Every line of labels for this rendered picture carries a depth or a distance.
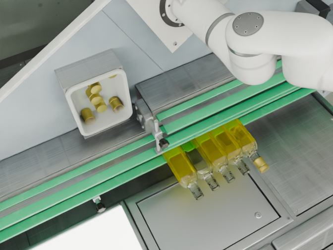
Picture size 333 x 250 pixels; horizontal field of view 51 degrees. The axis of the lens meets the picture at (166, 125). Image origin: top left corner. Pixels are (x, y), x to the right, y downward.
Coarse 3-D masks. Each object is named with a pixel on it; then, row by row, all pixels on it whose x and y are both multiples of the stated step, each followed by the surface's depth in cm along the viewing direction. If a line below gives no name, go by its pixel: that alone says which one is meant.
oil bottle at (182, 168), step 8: (168, 152) 116; (176, 152) 116; (168, 160) 115; (176, 160) 114; (184, 160) 114; (176, 168) 112; (184, 168) 112; (192, 168) 112; (176, 176) 114; (184, 176) 111; (192, 176) 111; (184, 184) 111
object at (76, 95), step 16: (96, 80) 93; (112, 80) 107; (80, 96) 105; (112, 96) 112; (128, 96) 105; (80, 112) 110; (96, 112) 113; (112, 112) 113; (128, 112) 111; (80, 128) 105; (96, 128) 110
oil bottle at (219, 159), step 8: (200, 136) 118; (208, 136) 118; (200, 144) 117; (208, 144) 117; (216, 144) 116; (208, 152) 115; (216, 152) 115; (216, 160) 113; (224, 160) 113; (216, 168) 113
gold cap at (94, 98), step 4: (88, 88) 104; (88, 92) 104; (88, 96) 104; (92, 96) 102; (96, 96) 102; (100, 96) 103; (92, 100) 102; (96, 100) 103; (100, 100) 104; (96, 104) 105
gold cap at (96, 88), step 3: (90, 84) 99; (93, 84) 99; (96, 84) 99; (99, 84) 100; (90, 87) 99; (93, 87) 99; (96, 87) 99; (99, 87) 100; (90, 90) 99; (93, 90) 100; (96, 90) 100; (99, 90) 101; (93, 93) 100; (96, 93) 101
